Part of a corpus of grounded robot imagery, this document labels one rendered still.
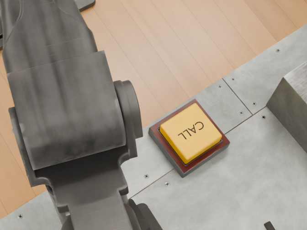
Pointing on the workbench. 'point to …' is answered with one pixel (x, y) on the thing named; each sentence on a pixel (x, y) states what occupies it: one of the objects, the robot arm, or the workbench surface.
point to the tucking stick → (269, 226)
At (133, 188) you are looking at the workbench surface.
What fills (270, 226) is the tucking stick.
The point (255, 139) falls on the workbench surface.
